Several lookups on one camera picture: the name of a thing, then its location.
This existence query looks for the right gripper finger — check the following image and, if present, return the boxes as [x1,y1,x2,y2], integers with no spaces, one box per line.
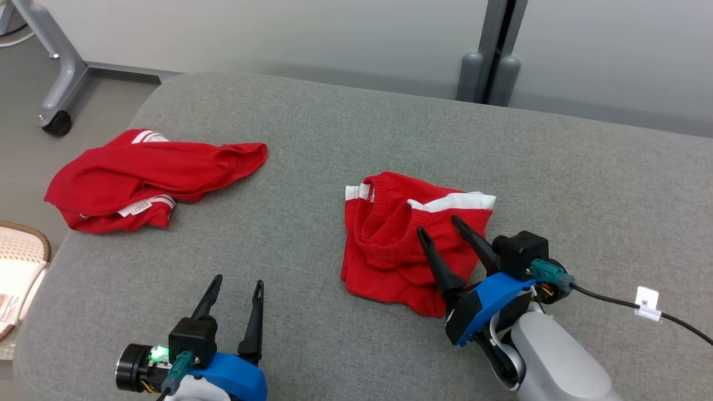
[451,215,502,277]
[417,226,467,302]

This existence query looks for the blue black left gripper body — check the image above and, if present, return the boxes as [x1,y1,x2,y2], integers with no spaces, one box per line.
[184,351,269,401]

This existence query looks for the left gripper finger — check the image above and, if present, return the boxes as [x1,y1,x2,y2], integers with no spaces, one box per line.
[191,274,223,321]
[238,280,265,365]

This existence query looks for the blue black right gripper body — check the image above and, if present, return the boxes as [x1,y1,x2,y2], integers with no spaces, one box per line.
[444,271,538,348]

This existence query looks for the red white basketball shorts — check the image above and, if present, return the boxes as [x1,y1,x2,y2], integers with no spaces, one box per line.
[340,171,497,318]

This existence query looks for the red shirt white sleeves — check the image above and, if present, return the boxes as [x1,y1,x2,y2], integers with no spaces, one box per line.
[44,129,268,234]

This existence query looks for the wicker laundry basket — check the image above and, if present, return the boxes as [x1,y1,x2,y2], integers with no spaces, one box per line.
[0,220,52,343]

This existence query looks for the black caster wheel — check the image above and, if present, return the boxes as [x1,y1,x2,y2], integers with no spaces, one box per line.
[42,110,72,137]

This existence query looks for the white cable label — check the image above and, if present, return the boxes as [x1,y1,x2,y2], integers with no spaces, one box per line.
[635,286,662,322]

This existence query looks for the grey cylindrical post foot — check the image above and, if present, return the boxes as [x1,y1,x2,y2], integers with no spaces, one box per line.
[457,52,484,104]
[488,55,521,106]

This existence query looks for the grey partition post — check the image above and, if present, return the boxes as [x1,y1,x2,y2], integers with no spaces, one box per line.
[476,0,529,106]

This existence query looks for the white floor cable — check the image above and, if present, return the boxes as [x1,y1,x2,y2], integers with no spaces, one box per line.
[0,31,36,49]

